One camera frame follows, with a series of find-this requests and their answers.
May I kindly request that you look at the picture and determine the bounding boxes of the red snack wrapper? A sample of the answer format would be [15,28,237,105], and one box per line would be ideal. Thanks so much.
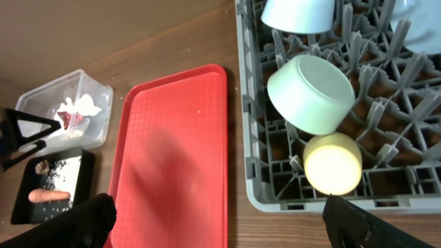
[57,112,83,130]

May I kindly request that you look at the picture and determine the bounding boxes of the white rice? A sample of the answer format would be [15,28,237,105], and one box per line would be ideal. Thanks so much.
[36,156,82,212]

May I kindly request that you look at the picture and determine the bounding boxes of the light blue rice bowl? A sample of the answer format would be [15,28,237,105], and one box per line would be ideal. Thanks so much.
[261,0,336,34]

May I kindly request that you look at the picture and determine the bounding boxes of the green bowl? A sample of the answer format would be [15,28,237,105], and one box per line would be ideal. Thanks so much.
[267,54,355,135]

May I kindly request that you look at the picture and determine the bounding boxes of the white napkin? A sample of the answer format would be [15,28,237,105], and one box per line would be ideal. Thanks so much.
[50,94,102,138]

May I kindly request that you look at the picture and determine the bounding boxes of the light blue plate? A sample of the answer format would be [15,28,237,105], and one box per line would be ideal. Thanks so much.
[391,0,440,55]

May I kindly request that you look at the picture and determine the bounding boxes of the grey dishwasher rack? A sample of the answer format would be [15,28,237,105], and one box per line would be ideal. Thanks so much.
[236,0,440,214]

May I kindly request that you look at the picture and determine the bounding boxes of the black waste tray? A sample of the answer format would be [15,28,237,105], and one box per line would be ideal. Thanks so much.
[10,147,95,225]

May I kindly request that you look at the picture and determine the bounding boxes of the clear plastic waste bin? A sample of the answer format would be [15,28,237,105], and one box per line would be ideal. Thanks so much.
[15,70,113,155]

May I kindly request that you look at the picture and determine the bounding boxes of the brown food ball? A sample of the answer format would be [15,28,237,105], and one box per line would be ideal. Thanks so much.
[35,160,50,175]

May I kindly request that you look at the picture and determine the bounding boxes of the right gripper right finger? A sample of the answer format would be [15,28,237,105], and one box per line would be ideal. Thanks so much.
[322,195,430,248]

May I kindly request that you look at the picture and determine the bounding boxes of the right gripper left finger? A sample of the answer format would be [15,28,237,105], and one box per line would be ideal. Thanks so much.
[1,193,116,248]

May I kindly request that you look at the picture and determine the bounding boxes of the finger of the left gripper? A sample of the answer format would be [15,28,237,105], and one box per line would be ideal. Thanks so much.
[1,107,61,155]
[1,141,46,171]

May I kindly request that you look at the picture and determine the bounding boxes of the orange carrot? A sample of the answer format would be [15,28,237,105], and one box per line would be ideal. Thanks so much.
[28,189,71,203]

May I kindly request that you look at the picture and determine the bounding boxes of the red serving tray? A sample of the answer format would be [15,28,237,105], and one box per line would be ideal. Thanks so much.
[106,64,228,247]

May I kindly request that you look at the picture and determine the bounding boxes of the yellow cup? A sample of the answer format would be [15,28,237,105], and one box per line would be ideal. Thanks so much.
[303,132,362,195]

